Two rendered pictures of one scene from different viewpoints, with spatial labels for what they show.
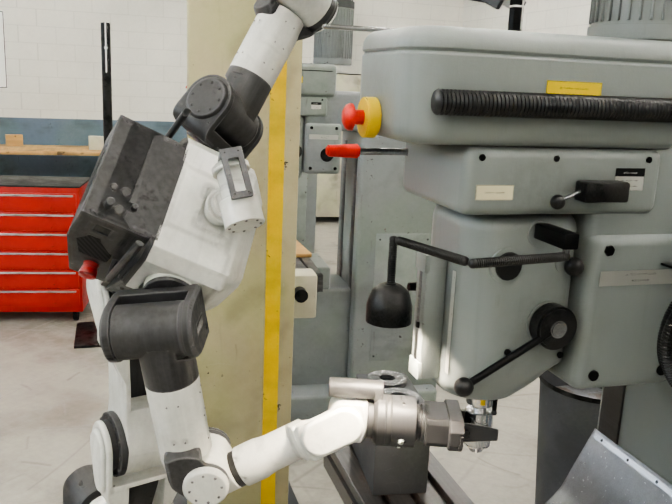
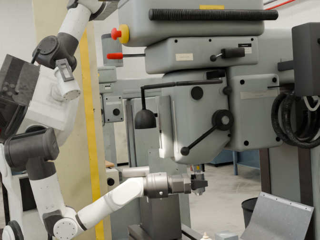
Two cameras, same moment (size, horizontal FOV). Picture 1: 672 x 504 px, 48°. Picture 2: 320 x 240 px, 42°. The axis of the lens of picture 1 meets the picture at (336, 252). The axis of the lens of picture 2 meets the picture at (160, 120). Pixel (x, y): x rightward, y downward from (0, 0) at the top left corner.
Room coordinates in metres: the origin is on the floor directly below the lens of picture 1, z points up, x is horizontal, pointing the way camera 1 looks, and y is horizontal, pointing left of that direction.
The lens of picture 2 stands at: (-0.23, -0.03, 1.54)
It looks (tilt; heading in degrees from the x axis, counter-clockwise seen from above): 3 degrees down; 355
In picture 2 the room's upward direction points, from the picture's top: 4 degrees counter-clockwise
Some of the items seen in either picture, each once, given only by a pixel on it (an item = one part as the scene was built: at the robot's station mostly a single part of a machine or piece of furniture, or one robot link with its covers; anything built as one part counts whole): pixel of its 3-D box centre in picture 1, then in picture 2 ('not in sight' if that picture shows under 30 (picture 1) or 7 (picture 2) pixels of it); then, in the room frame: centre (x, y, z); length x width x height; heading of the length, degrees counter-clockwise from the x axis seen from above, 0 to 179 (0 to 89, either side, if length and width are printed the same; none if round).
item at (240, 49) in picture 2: (585, 194); (225, 55); (1.09, -0.36, 1.66); 0.12 x 0.04 x 0.04; 107
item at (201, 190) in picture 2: (477, 428); (198, 183); (1.20, -0.26, 1.23); 0.05 x 0.05 x 0.06
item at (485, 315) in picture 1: (492, 297); (194, 116); (1.20, -0.26, 1.47); 0.21 x 0.19 x 0.32; 17
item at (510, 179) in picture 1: (525, 172); (199, 55); (1.21, -0.30, 1.68); 0.34 x 0.24 x 0.10; 107
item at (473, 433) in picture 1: (479, 434); (198, 184); (1.17, -0.26, 1.24); 0.06 x 0.02 x 0.03; 88
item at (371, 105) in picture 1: (368, 117); (123, 34); (1.13, -0.04, 1.76); 0.06 x 0.02 x 0.06; 17
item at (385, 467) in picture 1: (389, 428); (159, 209); (1.54, -0.14, 1.06); 0.22 x 0.12 x 0.20; 11
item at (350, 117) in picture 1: (353, 116); (116, 34); (1.13, -0.02, 1.76); 0.04 x 0.03 x 0.04; 17
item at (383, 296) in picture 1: (389, 301); (145, 118); (1.11, -0.09, 1.48); 0.07 x 0.07 x 0.06
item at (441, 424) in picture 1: (425, 423); (172, 185); (1.20, -0.17, 1.23); 0.13 x 0.12 x 0.10; 178
